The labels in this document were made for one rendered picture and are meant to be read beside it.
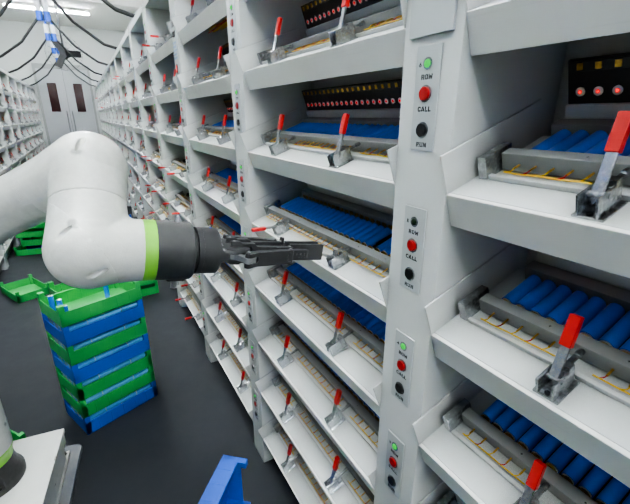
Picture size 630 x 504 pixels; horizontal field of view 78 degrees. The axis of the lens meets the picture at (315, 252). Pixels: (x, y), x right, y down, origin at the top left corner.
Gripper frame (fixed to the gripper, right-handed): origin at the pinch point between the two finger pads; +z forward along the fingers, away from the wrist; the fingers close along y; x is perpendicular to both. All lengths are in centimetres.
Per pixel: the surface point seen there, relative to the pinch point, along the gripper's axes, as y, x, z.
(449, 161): 27.7, 19.2, 2.1
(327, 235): -8.3, 1.0, 10.4
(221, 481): -25, -77, -1
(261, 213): -42.3, -1.3, 9.2
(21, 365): -158, -107, -61
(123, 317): -97, -56, -21
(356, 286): 9.2, -4.0, 6.6
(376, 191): 12.9, 13.4, 4.1
